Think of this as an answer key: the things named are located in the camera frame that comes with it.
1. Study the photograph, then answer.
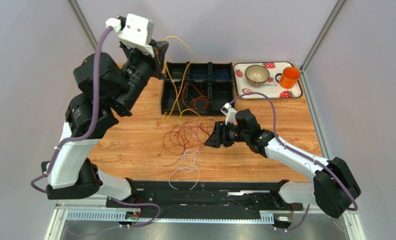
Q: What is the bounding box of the orange mug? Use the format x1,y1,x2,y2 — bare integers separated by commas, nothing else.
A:
275,67,301,89

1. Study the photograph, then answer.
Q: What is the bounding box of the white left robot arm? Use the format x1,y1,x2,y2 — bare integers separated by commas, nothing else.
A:
41,40,169,201

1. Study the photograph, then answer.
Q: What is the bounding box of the black compartment organizer tray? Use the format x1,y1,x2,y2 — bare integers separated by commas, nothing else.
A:
160,62,235,116

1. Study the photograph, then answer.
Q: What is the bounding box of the red cable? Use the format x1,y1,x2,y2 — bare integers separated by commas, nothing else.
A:
162,119,216,167

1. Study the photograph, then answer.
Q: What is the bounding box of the beige ceramic bowl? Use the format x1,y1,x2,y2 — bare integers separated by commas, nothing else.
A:
245,64,270,87

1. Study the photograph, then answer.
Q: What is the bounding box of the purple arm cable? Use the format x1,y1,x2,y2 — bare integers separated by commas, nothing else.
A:
229,91,359,233
30,25,162,238

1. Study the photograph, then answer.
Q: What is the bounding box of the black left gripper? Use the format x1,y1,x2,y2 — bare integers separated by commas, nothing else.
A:
115,39,169,115

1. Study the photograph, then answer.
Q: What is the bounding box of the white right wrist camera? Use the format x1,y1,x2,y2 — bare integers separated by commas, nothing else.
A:
220,102,237,125

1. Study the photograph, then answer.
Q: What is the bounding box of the blue cable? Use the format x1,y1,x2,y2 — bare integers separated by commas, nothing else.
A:
188,68,212,81

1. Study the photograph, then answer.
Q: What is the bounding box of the yellow cable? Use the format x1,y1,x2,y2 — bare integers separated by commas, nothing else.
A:
161,35,216,147

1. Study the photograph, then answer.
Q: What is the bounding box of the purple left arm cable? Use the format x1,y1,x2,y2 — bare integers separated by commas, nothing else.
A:
30,25,162,238

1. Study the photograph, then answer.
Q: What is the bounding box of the aluminium corner frame post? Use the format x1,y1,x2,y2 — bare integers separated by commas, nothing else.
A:
66,0,98,51

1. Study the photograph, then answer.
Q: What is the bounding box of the strawberry print serving tray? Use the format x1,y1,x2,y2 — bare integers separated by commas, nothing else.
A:
233,61,303,100

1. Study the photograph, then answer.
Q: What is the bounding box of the right aluminium corner post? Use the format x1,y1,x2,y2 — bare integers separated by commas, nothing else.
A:
300,0,348,73

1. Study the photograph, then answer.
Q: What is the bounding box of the white cable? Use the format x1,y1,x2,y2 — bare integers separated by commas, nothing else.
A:
167,116,219,191

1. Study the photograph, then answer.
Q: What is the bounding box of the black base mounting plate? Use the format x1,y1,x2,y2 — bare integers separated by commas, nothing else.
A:
104,179,305,221

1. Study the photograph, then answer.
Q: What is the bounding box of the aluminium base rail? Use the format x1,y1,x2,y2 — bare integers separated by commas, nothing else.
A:
54,186,357,225

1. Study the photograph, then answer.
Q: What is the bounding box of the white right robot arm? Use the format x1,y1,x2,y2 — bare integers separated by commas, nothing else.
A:
204,109,362,219

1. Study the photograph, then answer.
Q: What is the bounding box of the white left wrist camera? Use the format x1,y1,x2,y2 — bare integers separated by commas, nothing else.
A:
105,13,155,57

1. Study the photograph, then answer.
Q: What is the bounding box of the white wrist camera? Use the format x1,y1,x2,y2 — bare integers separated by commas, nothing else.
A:
220,102,237,125
105,13,155,57

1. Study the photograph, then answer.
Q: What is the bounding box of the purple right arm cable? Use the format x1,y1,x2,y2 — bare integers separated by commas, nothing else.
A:
229,91,359,233

